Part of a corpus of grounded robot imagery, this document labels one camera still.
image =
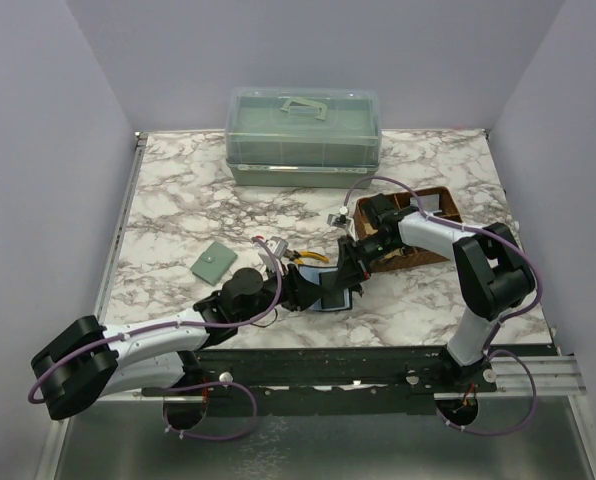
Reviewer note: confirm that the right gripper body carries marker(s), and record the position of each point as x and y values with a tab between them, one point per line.
372	248

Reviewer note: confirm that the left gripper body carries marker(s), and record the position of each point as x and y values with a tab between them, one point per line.
288	294

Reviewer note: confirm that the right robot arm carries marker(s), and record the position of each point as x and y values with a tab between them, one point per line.
494	276

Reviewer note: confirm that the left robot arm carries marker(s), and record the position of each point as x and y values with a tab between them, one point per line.
88	360

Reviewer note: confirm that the silver card in tray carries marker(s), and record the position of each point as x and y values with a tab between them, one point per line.
431	203

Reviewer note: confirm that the yellow black pliers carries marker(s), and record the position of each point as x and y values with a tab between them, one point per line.
298	256

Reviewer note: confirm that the brown wicker tray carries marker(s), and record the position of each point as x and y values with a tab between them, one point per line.
406	257

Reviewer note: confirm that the green snap wallet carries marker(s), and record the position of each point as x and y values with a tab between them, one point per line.
213	263

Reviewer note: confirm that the green plastic storage box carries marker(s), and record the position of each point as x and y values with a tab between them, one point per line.
315	138

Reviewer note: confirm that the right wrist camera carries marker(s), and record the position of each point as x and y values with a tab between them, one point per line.
342	220

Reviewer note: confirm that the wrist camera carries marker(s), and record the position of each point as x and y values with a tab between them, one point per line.
342	220
272	252

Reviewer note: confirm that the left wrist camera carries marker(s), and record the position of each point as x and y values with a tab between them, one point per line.
272	252

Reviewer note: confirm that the black mounting rail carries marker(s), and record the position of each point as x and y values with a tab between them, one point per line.
321	382

